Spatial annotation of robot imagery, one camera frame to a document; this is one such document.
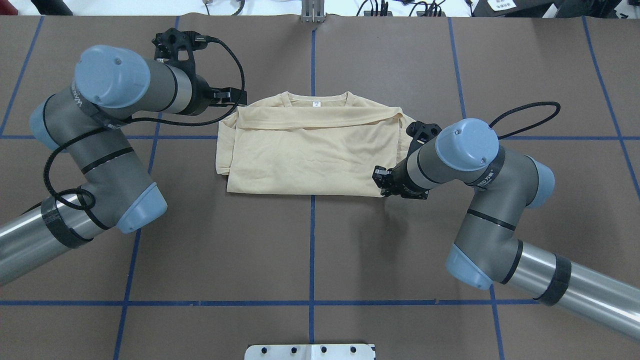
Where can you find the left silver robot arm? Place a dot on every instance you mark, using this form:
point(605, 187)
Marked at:
point(94, 178)

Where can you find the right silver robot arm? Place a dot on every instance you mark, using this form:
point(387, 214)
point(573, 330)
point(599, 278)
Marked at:
point(486, 250)

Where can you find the aluminium frame post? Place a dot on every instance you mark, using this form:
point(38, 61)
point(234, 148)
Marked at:
point(313, 11)

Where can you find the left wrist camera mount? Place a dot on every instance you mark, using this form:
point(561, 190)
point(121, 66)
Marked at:
point(177, 45)

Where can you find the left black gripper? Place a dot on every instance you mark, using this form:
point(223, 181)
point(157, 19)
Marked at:
point(202, 96)

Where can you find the cream long-sleeve printed shirt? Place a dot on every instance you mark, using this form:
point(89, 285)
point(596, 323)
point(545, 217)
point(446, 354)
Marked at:
point(290, 144)

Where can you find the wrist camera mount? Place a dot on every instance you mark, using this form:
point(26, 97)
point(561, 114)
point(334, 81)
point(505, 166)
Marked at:
point(177, 45)
point(421, 133)

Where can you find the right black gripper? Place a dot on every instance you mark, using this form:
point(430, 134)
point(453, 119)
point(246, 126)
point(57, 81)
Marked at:
point(401, 184)

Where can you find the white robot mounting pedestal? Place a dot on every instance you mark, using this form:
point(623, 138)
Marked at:
point(324, 351)

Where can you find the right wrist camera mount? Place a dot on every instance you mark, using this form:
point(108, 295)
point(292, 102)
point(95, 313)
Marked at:
point(421, 133)

